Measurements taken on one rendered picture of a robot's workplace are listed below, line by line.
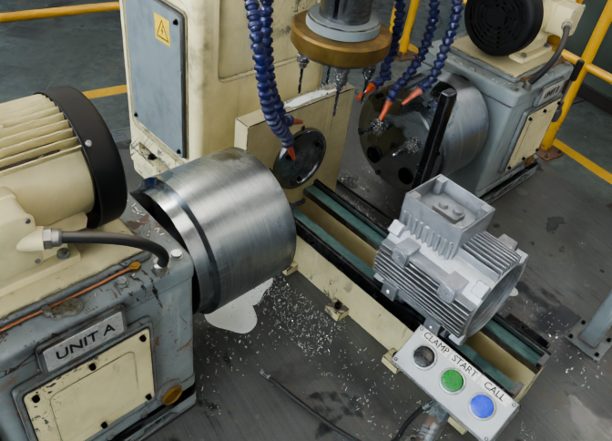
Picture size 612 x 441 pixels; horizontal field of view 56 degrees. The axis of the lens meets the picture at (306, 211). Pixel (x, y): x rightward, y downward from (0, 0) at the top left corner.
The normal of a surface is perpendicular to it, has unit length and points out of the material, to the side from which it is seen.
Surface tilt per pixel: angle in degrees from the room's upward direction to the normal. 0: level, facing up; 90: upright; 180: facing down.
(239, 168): 6
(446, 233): 90
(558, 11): 90
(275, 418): 0
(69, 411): 90
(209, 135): 90
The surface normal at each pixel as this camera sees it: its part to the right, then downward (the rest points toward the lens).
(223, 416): 0.12, -0.75
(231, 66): 0.68, 0.54
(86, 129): 0.52, -0.29
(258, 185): 0.39, -0.47
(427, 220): -0.73, 0.37
